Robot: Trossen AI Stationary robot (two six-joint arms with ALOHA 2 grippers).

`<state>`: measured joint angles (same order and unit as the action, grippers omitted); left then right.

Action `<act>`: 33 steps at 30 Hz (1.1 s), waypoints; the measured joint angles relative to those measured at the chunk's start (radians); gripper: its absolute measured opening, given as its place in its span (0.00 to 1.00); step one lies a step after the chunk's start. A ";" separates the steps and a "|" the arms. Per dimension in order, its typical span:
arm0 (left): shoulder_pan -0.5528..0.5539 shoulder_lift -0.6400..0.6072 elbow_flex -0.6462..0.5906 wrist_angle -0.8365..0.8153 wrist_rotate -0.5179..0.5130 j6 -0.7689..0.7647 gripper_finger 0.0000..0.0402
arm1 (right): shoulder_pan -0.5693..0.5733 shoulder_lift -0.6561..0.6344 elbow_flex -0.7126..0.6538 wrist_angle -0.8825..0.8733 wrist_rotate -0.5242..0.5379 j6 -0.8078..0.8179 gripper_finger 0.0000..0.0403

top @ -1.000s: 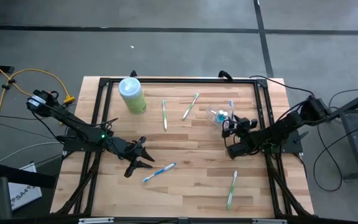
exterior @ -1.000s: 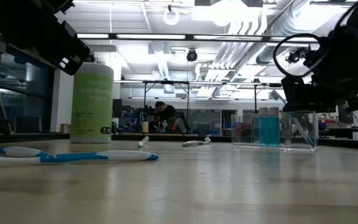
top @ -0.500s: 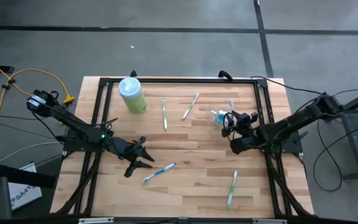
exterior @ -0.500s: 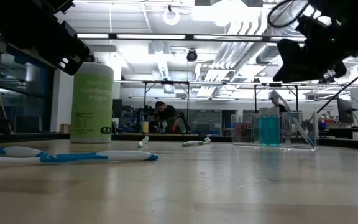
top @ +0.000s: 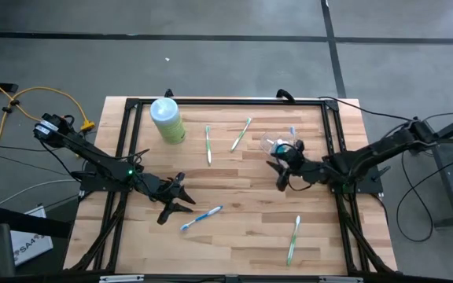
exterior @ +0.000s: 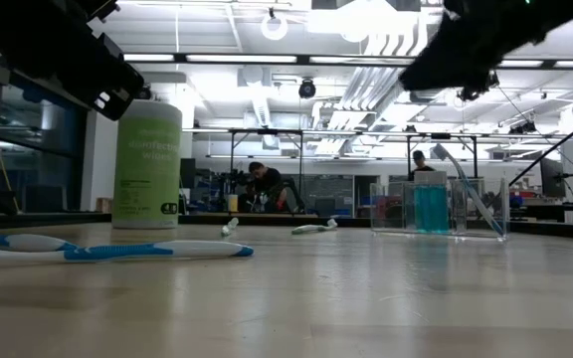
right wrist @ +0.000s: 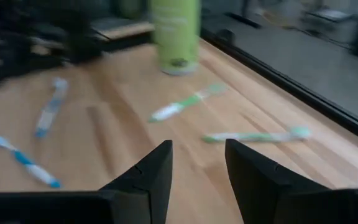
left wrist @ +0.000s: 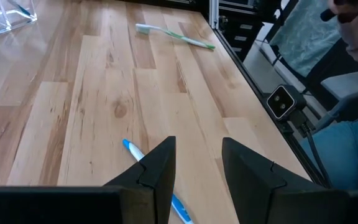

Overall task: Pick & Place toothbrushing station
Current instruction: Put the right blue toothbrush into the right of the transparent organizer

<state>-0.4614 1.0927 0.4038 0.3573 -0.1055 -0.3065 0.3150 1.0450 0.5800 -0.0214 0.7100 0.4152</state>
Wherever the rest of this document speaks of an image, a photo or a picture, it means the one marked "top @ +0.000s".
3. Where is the yellow power cable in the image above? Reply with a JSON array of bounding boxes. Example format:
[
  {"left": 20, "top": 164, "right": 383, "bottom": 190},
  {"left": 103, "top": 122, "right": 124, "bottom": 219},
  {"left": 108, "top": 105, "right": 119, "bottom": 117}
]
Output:
[{"left": 0, "top": 68, "right": 96, "bottom": 163}]

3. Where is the black floor cable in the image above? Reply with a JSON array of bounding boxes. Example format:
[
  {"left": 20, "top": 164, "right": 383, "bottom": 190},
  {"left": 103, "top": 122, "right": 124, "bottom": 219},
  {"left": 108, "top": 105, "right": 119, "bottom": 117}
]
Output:
[{"left": 396, "top": 155, "right": 453, "bottom": 243}]

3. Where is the silver bracket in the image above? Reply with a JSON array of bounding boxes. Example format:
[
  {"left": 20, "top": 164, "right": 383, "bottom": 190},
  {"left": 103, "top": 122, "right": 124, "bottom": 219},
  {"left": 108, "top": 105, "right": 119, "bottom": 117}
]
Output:
[
  {"left": 99, "top": 274, "right": 145, "bottom": 283},
  {"left": 319, "top": 276, "right": 364, "bottom": 283}
]

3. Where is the green white toothbrush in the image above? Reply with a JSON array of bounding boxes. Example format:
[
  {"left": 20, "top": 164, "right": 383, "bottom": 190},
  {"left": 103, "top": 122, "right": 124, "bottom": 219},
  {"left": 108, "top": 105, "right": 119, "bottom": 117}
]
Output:
[
  {"left": 286, "top": 215, "right": 302, "bottom": 267},
  {"left": 204, "top": 124, "right": 213, "bottom": 165},
  {"left": 230, "top": 116, "right": 253, "bottom": 153}
]

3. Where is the clear acrylic organizer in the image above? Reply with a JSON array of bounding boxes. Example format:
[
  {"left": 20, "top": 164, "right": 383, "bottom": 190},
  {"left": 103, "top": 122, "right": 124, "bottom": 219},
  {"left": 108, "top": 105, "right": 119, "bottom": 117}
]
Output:
[{"left": 260, "top": 129, "right": 304, "bottom": 166}]

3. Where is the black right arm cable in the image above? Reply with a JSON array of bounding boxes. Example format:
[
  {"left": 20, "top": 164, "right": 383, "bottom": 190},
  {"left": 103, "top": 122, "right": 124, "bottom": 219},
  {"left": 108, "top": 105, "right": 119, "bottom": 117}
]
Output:
[{"left": 317, "top": 95, "right": 414, "bottom": 122}]

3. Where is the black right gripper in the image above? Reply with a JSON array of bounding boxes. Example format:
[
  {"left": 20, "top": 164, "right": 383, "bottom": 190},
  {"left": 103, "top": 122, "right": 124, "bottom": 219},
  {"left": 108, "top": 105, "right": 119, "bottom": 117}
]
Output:
[{"left": 267, "top": 139, "right": 328, "bottom": 193}]

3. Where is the black metal stand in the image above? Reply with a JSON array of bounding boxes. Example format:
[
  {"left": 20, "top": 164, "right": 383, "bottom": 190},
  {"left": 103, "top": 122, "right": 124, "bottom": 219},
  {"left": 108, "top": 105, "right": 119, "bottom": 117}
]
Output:
[{"left": 407, "top": 108, "right": 453, "bottom": 229}]

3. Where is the white floor cable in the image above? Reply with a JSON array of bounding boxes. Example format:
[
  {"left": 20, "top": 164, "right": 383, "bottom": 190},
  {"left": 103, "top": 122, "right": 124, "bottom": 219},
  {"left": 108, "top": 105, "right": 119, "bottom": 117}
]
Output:
[{"left": 0, "top": 178, "right": 82, "bottom": 208}]

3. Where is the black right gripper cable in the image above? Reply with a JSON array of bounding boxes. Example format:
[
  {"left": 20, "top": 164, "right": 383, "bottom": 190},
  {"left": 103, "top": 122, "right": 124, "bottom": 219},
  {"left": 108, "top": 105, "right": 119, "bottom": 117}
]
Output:
[{"left": 284, "top": 175, "right": 311, "bottom": 193}]

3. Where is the white printed sign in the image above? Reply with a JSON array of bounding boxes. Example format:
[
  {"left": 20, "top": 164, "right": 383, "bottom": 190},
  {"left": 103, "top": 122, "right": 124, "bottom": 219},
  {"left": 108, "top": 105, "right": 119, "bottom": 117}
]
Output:
[{"left": 9, "top": 204, "right": 54, "bottom": 267}]

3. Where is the black strap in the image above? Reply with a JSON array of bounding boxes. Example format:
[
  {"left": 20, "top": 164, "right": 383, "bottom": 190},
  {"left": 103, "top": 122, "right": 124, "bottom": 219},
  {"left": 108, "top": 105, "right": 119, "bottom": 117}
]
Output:
[{"left": 0, "top": 206, "right": 73, "bottom": 240}]

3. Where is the green disinfecting wipes canister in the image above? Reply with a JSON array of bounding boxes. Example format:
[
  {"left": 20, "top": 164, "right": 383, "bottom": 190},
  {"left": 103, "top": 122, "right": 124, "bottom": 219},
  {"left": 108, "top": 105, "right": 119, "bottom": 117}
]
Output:
[{"left": 149, "top": 97, "right": 187, "bottom": 145}]

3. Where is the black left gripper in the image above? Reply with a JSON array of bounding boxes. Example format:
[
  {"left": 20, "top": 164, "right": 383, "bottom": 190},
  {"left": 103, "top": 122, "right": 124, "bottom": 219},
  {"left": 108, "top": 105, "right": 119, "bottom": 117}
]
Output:
[{"left": 151, "top": 171, "right": 197, "bottom": 226}]

